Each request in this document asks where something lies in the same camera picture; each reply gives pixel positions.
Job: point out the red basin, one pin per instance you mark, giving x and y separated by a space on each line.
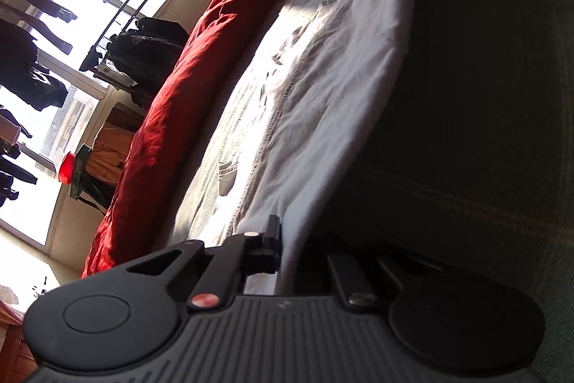
67 170

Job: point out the dark hanging clothes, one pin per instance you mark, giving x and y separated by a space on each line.
27 69

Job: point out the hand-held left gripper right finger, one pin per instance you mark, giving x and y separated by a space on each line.
347 277

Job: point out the green plaid blanket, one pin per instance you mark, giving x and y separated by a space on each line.
471 96

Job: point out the wooden cabinet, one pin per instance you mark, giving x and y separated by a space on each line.
125 118

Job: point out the green table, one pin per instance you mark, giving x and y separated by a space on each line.
83 167

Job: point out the black hanging jacket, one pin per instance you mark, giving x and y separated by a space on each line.
166 26
134 64

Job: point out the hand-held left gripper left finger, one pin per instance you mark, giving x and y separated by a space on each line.
272 241

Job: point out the white printed t-shirt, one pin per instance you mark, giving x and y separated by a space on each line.
336 73

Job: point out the red quilt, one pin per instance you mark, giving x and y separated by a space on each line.
179 118

